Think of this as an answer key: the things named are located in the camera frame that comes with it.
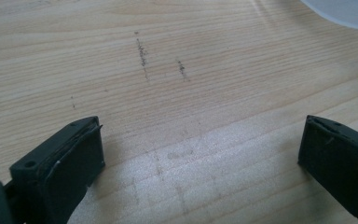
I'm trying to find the clear plastic storage box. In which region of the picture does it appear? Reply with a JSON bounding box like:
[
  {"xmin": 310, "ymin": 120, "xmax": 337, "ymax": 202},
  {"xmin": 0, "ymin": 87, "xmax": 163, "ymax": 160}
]
[{"xmin": 300, "ymin": 0, "xmax": 358, "ymax": 32}]

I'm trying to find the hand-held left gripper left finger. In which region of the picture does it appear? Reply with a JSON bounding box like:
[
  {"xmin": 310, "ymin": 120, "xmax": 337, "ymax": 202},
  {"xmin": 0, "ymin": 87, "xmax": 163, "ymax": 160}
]
[{"xmin": 8, "ymin": 116, "xmax": 106, "ymax": 224}]

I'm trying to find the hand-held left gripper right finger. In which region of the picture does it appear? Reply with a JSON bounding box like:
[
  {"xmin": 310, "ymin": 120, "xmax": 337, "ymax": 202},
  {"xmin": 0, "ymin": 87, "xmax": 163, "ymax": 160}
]
[{"xmin": 297, "ymin": 115, "xmax": 358, "ymax": 224}]

